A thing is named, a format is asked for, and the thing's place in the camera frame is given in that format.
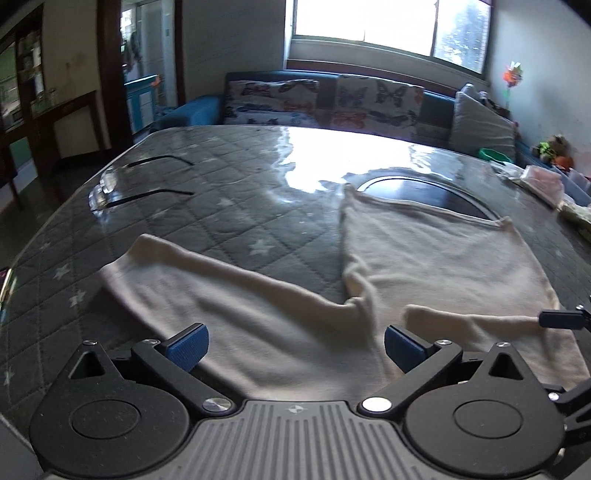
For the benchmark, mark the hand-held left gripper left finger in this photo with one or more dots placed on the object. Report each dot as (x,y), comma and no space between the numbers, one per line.
(188,349)

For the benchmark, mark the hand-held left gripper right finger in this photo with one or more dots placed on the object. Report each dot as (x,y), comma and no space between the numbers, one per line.
(402,347)

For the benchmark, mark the dark round table inset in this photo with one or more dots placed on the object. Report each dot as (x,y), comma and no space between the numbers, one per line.
(415,191)

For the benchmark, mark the colourful pinwheel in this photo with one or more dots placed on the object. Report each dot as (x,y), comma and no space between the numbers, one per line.
(512,76)

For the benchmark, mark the grey pillow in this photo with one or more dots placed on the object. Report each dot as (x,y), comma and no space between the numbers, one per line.
(482,124)

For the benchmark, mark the orange toy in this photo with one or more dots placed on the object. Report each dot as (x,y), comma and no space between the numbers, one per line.
(564,162)

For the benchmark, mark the eyeglasses with black temples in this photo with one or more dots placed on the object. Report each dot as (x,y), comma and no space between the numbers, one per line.
(138,196)

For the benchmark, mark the blue baby cot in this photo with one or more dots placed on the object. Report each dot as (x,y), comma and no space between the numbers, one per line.
(141,104)

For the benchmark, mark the green plastic bowl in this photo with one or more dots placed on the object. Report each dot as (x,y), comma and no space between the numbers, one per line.
(494,154)

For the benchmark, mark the plush toy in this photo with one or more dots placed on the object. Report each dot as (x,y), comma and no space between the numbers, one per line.
(551,146)

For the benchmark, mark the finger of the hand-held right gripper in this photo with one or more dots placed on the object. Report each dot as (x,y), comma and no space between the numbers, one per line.
(577,406)
(556,318)

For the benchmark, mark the hanging clothes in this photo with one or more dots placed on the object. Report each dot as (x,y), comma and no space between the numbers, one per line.
(131,50)

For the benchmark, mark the clear plastic storage box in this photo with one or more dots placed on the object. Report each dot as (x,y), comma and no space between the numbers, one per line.
(579,184)

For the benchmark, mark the window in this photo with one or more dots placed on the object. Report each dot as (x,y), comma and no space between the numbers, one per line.
(383,23)

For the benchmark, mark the butterfly print cushion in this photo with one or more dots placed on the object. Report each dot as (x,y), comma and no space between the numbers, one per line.
(270,101)
(374,108)

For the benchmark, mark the blue sofa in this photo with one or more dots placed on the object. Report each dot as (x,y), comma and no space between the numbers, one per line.
(194,110)

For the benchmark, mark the cream knit sweater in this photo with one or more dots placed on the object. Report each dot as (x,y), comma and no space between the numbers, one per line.
(415,267)

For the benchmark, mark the dark wooden cabinet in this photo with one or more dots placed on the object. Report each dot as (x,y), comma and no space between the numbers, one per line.
(41,92)

